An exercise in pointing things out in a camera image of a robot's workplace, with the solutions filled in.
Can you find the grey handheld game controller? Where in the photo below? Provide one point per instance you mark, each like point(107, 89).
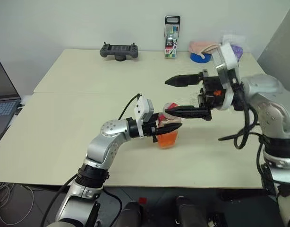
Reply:
point(119, 49)

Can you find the small red square block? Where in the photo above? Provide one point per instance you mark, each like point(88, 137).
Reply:
point(142, 200)

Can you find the dark rounded shape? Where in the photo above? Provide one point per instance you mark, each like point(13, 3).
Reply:
point(133, 215)
point(187, 211)

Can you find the clear bottle with orange drink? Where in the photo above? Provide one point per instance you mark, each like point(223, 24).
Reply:
point(168, 140)

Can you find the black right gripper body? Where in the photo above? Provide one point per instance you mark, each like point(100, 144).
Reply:
point(210, 94)

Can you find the purple tissue pack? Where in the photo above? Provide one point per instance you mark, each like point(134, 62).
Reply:
point(239, 50)

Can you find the dark grey laptop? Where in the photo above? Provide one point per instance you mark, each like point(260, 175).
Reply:
point(3, 94)

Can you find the grey partition panel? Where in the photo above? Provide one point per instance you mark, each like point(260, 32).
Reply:
point(284, 47)

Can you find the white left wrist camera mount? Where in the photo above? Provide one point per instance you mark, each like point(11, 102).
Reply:
point(141, 106)

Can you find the blue tape roll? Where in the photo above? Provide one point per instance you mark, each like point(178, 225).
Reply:
point(199, 59)

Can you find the black round controller stand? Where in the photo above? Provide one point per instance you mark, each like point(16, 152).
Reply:
point(120, 59)

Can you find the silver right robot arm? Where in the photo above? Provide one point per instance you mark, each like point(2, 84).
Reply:
point(270, 99)

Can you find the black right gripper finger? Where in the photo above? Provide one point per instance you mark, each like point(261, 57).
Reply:
point(182, 80)
point(187, 112)

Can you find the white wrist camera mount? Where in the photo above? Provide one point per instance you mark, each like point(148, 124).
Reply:
point(141, 106)
point(228, 55)

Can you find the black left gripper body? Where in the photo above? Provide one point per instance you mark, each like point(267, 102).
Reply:
point(149, 128)

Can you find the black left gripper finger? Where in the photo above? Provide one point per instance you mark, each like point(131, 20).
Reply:
point(169, 128)

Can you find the pink folded towel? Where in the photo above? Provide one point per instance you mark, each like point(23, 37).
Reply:
point(201, 46)

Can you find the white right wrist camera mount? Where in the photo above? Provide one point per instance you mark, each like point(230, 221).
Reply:
point(228, 55)

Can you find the marker pen pack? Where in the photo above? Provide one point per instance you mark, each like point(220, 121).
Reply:
point(172, 40)

